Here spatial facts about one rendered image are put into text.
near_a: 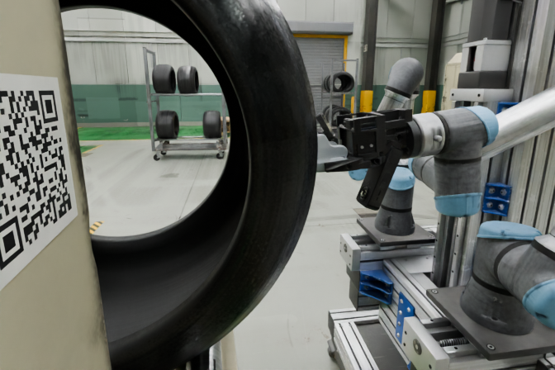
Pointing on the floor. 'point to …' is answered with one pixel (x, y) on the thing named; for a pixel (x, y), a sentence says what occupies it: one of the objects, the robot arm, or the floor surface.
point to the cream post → (64, 251)
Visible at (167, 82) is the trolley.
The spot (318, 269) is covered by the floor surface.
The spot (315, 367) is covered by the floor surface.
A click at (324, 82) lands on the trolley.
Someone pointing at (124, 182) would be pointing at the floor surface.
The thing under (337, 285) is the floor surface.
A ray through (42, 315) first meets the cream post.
